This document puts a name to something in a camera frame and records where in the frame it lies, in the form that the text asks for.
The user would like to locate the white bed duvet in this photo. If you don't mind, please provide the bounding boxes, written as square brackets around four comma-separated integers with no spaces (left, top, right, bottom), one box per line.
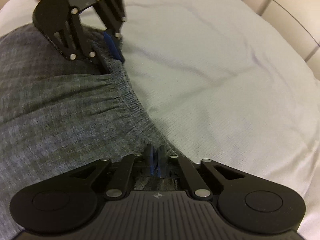
[1,0,319,239]

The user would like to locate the white wardrobe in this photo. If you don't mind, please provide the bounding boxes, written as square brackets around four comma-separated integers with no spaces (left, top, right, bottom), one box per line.
[241,0,320,63]

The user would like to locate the grey plaid shorts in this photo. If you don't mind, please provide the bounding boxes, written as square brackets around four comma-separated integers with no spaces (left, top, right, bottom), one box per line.
[1,24,180,239]

